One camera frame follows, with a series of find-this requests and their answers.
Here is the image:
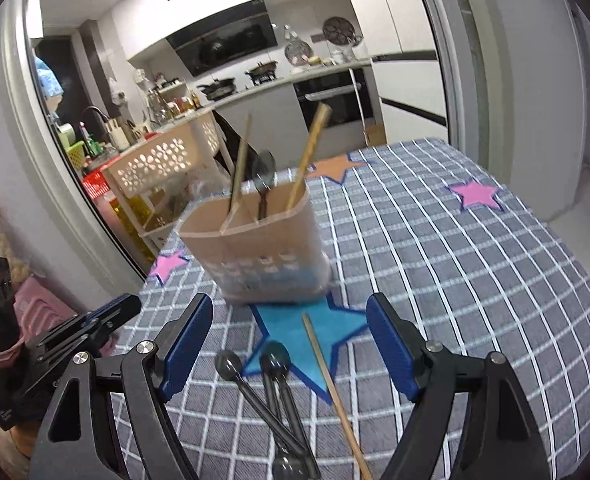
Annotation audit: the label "black handled spoon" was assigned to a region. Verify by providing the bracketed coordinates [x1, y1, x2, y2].
[262, 380, 306, 480]
[259, 342, 306, 448]
[215, 351, 322, 478]
[251, 149, 277, 221]

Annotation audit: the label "red plastic crate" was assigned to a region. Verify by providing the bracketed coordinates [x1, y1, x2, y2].
[82, 169, 113, 198]

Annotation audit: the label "black range hood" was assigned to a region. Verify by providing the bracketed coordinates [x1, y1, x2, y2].
[166, 0, 279, 78]

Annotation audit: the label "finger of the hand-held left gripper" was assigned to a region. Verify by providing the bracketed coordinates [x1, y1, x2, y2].
[24, 323, 117, 377]
[78, 293, 142, 334]

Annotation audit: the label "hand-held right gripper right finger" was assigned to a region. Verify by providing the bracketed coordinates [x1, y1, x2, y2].
[366, 292, 548, 480]

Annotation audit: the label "patterned wooden chopstick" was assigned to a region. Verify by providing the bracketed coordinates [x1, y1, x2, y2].
[286, 101, 332, 212]

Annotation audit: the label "kitchen faucet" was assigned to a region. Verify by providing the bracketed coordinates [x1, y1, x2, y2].
[82, 106, 110, 136]

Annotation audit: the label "dark round divided tray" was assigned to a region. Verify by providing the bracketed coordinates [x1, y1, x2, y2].
[322, 16, 363, 46]

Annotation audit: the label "round grey plate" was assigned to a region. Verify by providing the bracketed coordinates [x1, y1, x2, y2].
[284, 40, 312, 65]

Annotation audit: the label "green plastic basket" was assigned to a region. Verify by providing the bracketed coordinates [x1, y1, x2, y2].
[62, 140, 86, 166]

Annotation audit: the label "yellow oil bottle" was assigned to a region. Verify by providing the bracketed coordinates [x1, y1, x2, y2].
[108, 195, 151, 261]

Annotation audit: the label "white refrigerator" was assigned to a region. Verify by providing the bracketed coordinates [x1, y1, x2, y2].
[340, 0, 450, 133]

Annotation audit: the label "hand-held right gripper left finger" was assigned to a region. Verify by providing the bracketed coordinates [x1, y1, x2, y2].
[28, 292, 214, 480]

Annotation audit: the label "pink plastic crate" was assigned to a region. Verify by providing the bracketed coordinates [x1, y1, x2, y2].
[0, 275, 76, 371]

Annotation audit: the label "black wok with lid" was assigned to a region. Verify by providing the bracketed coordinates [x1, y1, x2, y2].
[245, 60, 279, 83]

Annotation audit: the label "grey checked star tablecloth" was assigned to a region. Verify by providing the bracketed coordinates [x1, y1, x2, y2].
[110, 137, 590, 480]

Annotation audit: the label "white perforated basket trolley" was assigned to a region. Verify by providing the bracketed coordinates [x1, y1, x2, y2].
[102, 119, 221, 256]

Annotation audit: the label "black built-in oven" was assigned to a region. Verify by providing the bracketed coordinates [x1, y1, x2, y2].
[293, 69, 371, 131]

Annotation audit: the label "beige plastic utensil holder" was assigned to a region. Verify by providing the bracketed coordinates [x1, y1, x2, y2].
[175, 180, 333, 306]

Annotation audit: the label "white upper kitchen cabinets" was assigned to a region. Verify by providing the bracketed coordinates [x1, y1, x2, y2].
[110, 0, 346, 61]

